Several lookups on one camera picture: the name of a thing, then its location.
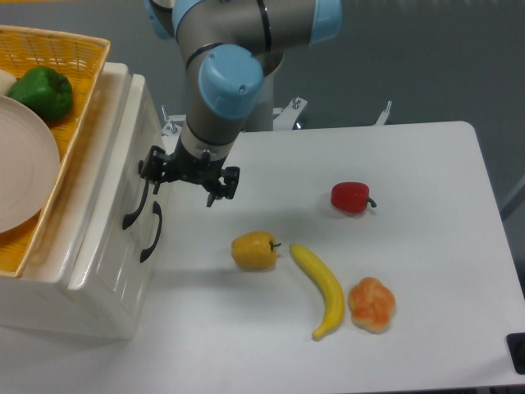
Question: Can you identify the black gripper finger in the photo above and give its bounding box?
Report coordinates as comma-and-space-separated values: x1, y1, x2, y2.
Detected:
205, 167, 240, 208
139, 145, 177, 194

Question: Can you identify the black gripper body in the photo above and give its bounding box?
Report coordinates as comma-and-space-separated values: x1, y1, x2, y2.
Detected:
171, 147, 225, 186

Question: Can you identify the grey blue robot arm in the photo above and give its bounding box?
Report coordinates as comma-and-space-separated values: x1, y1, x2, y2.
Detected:
139, 0, 343, 204

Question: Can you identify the white drawer cabinet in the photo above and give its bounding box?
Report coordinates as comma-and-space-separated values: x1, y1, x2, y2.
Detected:
1, 62, 169, 337

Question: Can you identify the yellow bell pepper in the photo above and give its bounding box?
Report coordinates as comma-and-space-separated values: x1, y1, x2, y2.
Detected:
231, 231, 281, 271

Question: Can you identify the red bell pepper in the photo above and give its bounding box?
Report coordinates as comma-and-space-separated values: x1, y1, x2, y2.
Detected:
331, 181, 377, 213

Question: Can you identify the beige plate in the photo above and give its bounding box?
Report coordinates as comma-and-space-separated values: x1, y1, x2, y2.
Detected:
1, 96, 61, 232

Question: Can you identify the green bell pepper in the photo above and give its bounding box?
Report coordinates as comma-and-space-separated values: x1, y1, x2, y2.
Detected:
7, 66, 73, 121

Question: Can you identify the yellow woven basket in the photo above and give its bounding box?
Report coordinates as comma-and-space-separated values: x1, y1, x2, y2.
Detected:
1, 25, 111, 278

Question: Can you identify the yellow banana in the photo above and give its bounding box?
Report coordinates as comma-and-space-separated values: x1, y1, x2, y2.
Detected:
290, 244, 345, 341

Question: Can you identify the white round vegetable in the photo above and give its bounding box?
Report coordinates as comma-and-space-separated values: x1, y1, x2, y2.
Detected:
0, 69, 17, 96

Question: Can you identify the orange knotted bread roll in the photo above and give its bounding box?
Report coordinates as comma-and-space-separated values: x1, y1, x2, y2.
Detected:
348, 277, 396, 334

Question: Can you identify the black object at table edge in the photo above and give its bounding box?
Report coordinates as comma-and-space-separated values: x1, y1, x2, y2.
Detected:
506, 332, 525, 375

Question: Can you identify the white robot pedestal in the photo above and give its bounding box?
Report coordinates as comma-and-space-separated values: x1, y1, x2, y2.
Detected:
160, 48, 393, 136

